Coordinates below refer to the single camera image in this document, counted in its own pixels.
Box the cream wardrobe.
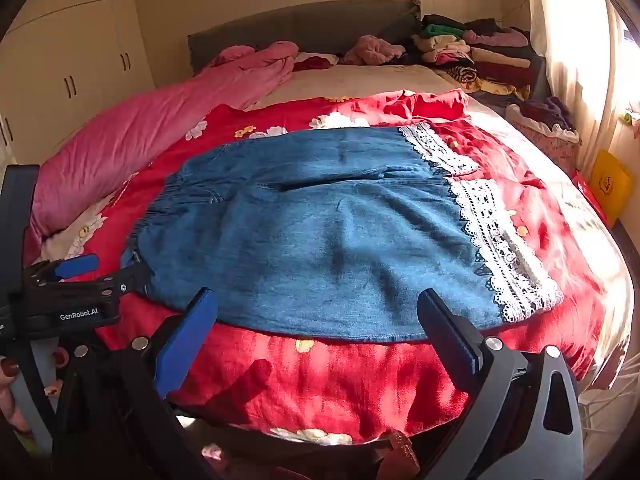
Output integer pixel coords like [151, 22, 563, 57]
[0, 0, 156, 166]

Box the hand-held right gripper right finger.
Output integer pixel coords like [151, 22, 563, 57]
[416, 288, 586, 480]

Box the red box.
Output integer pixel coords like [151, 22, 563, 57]
[572, 172, 613, 226]

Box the pink quilt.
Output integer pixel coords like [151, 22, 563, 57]
[25, 41, 301, 251]

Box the white wire rack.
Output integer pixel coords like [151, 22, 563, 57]
[580, 355, 631, 441]

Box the person's left hand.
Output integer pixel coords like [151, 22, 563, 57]
[0, 356, 32, 433]

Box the brown leather item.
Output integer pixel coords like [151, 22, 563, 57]
[380, 430, 421, 480]

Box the frilled laundry basket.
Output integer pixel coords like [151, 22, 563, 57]
[505, 97, 581, 176]

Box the dark red garment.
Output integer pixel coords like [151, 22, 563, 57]
[295, 55, 336, 72]

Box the yellow bag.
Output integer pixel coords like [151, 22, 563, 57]
[587, 150, 635, 216]

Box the blue denim pants lace trim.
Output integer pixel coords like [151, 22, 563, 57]
[120, 122, 565, 343]

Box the pile of folded clothes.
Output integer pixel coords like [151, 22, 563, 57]
[412, 14, 546, 98]

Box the grey padded headboard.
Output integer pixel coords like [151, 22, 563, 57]
[187, 0, 423, 73]

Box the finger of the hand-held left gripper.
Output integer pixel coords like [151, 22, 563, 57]
[25, 254, 100, 286]
[50, 262, 152, 306]

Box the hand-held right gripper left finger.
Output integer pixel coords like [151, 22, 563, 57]
[55, 287, 221, 480]

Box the red floral blanket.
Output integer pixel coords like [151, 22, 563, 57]
[37, 89, 621, 446]

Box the bed with beige sheet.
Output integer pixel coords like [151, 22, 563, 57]
[250, 64, 633, 391]

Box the pink fluffy garment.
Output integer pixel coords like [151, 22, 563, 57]
[342, 35, 406, 66]

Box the cream curtain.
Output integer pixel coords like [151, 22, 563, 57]
[522, 0, 626, 161]

